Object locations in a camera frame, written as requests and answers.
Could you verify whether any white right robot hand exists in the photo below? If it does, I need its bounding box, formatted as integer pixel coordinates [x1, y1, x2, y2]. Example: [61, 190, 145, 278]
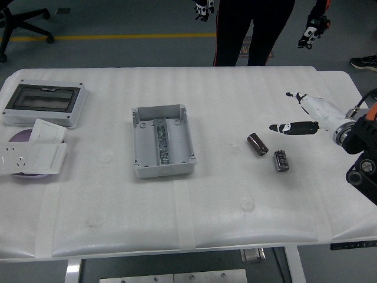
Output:
[269, 91, 353, 136]

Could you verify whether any person's left gloved hand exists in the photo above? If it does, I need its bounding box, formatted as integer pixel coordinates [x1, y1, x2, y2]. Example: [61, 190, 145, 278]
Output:
[296, 15, 331, 50]

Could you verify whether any person's right gloved hand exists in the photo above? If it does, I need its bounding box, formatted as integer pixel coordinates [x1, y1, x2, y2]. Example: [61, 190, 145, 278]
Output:
[193, 0, 216, 22]

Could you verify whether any plain dark brown battery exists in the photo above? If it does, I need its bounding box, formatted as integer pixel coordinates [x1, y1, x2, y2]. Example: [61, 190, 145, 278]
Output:
[246, 133, 269, 159]

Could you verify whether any open grey junction box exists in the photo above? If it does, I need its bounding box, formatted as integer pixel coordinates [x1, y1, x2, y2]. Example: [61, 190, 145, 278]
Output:
[131, 103, 197, 179]

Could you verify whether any grey distribution box, dark window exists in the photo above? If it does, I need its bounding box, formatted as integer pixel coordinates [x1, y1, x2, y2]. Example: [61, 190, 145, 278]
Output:
[1, 78, 89, 130]

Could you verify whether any person in black trousers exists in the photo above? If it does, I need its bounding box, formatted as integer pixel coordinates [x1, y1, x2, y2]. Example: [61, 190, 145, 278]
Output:
[212, 0, 295, 67]

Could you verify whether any brown floor sign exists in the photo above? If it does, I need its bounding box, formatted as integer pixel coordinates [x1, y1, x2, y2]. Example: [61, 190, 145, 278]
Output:
[239, 37, 275, 59]

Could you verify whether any black shoe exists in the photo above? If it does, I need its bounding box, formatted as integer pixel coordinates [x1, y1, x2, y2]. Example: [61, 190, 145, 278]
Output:
[349, 55, 377, 73]

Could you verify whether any white tape strip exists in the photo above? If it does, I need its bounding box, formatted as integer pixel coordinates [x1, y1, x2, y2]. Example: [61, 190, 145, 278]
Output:
[35, 188, 59, 257]
[313, 176, 334, 242]
[173, 179, 197, 251]

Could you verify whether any black table control panel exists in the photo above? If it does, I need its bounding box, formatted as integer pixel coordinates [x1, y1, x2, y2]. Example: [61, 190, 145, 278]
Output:
[330, 240, 377, 251]

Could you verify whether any white table leg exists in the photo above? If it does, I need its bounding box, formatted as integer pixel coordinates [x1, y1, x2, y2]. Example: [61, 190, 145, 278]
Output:
[284, 246, 307, 283]
[65, 258, 83, 283]

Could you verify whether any white foam mat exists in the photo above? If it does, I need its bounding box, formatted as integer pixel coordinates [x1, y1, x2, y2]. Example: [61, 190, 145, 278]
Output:
[0, 66, 335, 259]

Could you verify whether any black office chair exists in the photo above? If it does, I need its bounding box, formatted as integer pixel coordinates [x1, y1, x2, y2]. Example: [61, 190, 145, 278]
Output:
[0, 6, 55, 63]

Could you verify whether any grey metal plate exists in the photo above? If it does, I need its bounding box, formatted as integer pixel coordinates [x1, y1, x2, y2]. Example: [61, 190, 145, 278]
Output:
[99, 274, 174, 283]
[173, 268, 248, 283]

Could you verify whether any purple round disc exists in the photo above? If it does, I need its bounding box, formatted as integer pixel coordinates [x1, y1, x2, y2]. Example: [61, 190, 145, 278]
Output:
[8, 129, 51, 180]

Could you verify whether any white socket panel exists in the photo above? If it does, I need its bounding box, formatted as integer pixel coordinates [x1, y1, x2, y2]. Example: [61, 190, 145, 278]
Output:
[0, 143, 30, 176]

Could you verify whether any metal mounting rail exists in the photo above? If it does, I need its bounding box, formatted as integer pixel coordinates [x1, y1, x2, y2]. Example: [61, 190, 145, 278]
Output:
[153, 117, 173, 166]

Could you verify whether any metal table bracket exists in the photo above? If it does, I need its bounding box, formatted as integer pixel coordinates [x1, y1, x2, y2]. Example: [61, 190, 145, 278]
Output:
[240, 248, 267, 263]

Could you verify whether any white switch panel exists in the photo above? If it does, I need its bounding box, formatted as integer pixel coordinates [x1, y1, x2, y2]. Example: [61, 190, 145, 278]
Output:
[22, 142, 68, 175]
[29, 118, 68, 144]

